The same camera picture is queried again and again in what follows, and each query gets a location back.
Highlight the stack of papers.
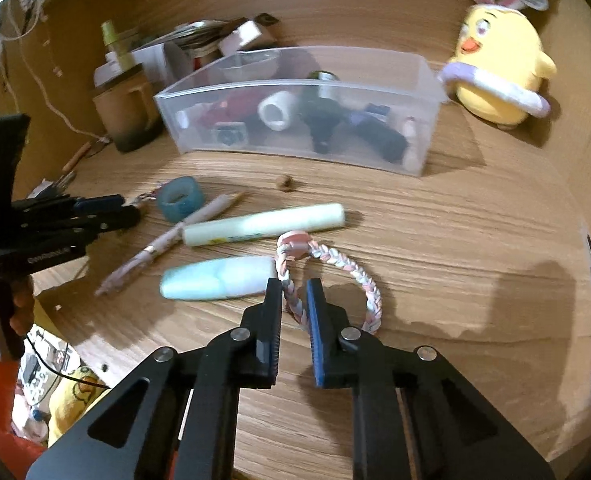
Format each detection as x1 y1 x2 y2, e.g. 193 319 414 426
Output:
129 19 227 87

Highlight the dark green bottle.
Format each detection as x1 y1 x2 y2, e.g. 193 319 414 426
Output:
294 70 349 155

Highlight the thin black cable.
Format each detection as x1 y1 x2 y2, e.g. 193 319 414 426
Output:
24 337 112 390

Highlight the brown mug with wooden lid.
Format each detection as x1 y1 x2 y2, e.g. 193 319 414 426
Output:
92 66 164 154

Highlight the clear plastic storage box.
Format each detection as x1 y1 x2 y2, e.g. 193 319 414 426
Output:
153 45 442 177

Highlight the black cylinder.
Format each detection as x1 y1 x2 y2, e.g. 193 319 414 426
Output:
347 110 409 165

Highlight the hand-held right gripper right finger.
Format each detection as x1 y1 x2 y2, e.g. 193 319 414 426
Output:
307 278 557 480

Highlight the pink pen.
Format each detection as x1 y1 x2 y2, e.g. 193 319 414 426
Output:
184 191 249 224

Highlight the pink braided bracelet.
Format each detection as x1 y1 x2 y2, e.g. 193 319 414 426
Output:
274 229 383 336

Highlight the light blue tape roll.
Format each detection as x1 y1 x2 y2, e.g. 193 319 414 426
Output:
156 176 204 224

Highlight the white cable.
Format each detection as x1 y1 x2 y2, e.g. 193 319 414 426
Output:
5 0 107 142

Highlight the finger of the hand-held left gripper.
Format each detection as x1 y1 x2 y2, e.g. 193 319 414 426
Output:
22 205 142 249
14 193 127 217

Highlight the person's left hand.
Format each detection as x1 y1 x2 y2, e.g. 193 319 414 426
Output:
10 277 37 340

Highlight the green spray bottle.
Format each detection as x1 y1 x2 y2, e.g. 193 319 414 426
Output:
100 19 132 69

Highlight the light green tube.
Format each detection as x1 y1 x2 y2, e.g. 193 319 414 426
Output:
182 203 347 247

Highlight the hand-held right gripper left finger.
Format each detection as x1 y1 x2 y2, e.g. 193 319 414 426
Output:
25 277 284 480

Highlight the pale purple pen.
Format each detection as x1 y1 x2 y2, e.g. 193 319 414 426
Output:
94 226 184 296

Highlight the metal keychain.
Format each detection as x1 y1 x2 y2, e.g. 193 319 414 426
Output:
124 187 165 209

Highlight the small white cardboard box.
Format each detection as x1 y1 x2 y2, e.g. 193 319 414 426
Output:
219 13 279 54

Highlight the pink tube with white cap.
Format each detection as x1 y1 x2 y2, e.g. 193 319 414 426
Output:
176 102 226 134

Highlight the yellow chick plush toy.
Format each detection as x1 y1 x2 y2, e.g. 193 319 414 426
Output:
437 0 559 129

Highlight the red tea packet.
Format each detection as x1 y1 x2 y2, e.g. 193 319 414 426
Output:
215 91 261 124

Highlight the yellow duck plush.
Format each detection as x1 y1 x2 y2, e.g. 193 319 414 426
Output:
47 365 112 449

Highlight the light blue tube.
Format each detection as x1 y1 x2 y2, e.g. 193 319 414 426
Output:
160 255 279 302

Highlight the white tube with nozzle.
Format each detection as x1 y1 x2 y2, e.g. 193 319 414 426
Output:
402 115 422 171

